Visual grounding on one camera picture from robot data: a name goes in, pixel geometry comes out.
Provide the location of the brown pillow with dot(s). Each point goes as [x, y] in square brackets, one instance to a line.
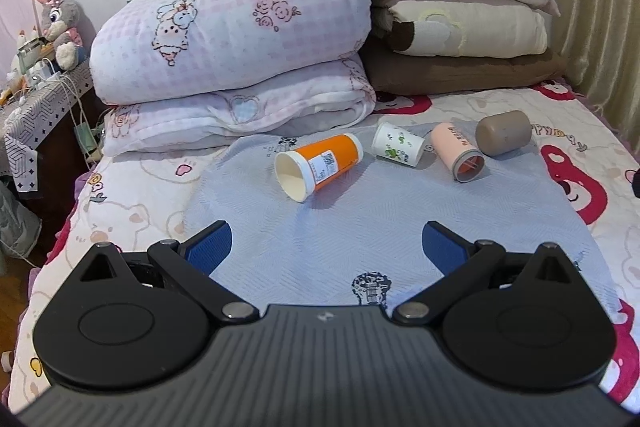
[406, 75]

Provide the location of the cartoon bear bed sheet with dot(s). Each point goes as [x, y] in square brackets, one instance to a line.
[136, 199]

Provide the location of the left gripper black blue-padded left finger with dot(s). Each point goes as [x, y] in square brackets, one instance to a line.
[188, 266]

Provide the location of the nightstand with patterned cloth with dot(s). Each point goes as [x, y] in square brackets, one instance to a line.
[40, 152]

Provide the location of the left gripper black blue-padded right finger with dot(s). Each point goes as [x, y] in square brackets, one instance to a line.
[466, 267]

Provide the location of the pink white lower quilt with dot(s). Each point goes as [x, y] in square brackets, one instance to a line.
[322, 97]

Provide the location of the grey bunny plush toy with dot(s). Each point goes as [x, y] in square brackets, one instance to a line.
[59, 26]

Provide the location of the white cup green print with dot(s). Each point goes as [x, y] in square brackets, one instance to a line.
[397, 144]

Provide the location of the light blue knitted blanket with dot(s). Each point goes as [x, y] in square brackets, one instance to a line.
[358, 240]

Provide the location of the taupe brown plastic cup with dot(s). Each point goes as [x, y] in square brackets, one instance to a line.
[503, 133]

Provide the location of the orange white paper cup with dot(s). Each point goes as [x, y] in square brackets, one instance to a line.
[303, 171]

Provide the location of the beige curtain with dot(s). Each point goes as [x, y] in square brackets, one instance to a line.
[599, 40]

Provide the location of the pink checkered folded quilt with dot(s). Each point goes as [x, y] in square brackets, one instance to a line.
[154, 50]

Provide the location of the cream folded blanket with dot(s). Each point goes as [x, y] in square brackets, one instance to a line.
[467, 28]

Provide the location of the pink cylindrical cup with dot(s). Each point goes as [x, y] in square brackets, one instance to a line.
[456, 151]

